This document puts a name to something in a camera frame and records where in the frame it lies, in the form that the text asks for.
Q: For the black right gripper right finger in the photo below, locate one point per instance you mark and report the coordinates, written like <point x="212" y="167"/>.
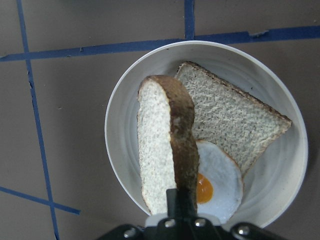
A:
<point x="186" y="205"/>

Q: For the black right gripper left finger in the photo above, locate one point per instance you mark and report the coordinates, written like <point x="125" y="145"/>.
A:
<point x="172" y="202"/>

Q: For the white round plate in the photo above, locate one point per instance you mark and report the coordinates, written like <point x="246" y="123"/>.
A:
<point x="272" y="184"/>

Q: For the fried egg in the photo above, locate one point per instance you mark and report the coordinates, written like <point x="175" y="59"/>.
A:
<point x="220" y="184"/>

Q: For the bread slice on plate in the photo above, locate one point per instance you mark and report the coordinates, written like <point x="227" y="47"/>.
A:
<point x="225" y="115"/>

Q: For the bread slice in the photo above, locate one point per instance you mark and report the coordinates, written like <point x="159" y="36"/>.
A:
<point x="225" y="115"/>
<point x="167" y="151"/>

